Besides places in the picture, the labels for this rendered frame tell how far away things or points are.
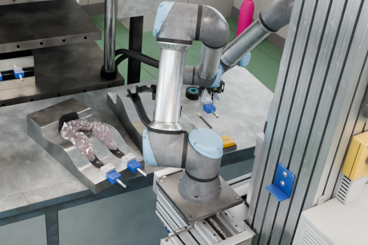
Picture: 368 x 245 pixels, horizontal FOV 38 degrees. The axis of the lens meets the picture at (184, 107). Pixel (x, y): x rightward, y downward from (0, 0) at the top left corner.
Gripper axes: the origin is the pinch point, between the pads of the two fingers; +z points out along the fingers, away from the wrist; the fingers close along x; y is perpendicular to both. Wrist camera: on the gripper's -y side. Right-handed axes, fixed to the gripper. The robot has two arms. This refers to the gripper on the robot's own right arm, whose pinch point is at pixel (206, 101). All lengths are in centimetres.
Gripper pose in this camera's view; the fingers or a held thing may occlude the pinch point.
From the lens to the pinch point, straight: 254.0
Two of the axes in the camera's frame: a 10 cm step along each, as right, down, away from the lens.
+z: -0.9, 8.3, 5.5
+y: 4.6, 5.2, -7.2
